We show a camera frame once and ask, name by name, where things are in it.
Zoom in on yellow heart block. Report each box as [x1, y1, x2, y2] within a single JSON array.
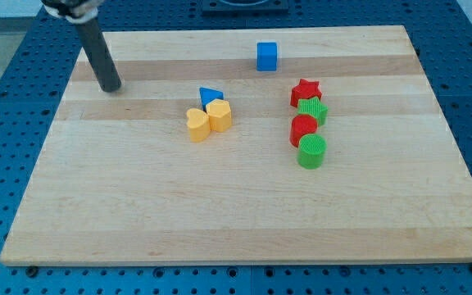
[[186, 108, 211, 143]]

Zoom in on wooden board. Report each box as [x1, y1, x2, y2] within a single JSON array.
[[0, 25, 472, 266]]

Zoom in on yellow pentagon block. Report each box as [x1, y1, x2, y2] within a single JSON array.
[[206, 99, 232, 132]]

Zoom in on blue triangle block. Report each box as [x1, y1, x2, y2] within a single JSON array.
[[199, 87, 224, 111]]

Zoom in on red cylinder block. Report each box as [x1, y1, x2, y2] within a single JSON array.
[[289, 114, 318, 148]]

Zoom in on green cylinder block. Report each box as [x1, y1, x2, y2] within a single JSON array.
[[297, 134, 327, 170]]

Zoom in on green star block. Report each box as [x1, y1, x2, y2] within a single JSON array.
[[297, 97, 329, 126]]

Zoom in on red star block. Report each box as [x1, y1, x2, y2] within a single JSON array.
[[290, 79, 322, 107]]

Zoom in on blue cube block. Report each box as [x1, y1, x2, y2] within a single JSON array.
[[256, 42, 278, 71]]

